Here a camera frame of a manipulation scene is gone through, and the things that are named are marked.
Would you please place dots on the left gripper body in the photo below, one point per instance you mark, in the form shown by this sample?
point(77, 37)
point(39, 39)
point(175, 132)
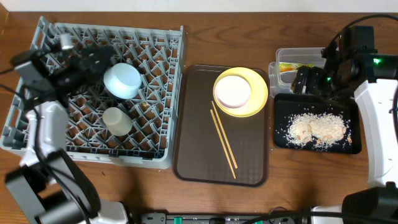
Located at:
point(72, 82)

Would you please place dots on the light blue saucer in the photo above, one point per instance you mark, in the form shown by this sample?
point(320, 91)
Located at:
point(123, 80)

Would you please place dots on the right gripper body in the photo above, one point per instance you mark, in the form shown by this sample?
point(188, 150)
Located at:
point(326, 84)

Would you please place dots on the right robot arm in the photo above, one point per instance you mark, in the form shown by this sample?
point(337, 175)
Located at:
point(354, 68)

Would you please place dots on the clear plastic waste bin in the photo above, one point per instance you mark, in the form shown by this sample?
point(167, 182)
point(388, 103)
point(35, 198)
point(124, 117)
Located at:
point(281, 82)

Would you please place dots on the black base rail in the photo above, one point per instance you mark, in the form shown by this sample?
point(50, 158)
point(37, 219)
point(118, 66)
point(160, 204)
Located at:
point(279, 217)

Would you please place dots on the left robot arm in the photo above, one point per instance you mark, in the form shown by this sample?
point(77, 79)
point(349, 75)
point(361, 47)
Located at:
point(48, 186)

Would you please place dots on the white plastic cup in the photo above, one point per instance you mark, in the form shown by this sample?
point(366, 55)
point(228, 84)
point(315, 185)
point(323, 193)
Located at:
point(117, 122)

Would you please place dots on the white bowl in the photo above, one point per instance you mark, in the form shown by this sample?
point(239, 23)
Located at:
point(232, 92)

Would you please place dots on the wooden chopstick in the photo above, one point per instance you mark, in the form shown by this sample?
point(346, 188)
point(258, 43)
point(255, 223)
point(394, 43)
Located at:
point(222, 143)
point(224, 136)

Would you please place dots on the yellow round plate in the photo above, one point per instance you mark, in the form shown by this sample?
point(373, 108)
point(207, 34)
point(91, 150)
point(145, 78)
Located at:
point(259, 92)

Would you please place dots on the black waste tray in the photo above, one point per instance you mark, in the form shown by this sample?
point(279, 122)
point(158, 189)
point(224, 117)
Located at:
point(286, 105)

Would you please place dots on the grey plastic dishwasher rack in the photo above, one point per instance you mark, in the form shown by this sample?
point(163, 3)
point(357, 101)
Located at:
point(159, 56)

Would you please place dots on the green snack wrapper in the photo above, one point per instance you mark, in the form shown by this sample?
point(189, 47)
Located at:
point(291, 67)

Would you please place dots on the brown plastic serving tray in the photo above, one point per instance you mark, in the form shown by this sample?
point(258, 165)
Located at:
point(198, 153)

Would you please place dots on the spilled rice food waste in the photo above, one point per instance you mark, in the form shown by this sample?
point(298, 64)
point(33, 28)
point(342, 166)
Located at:
point(323, 131)

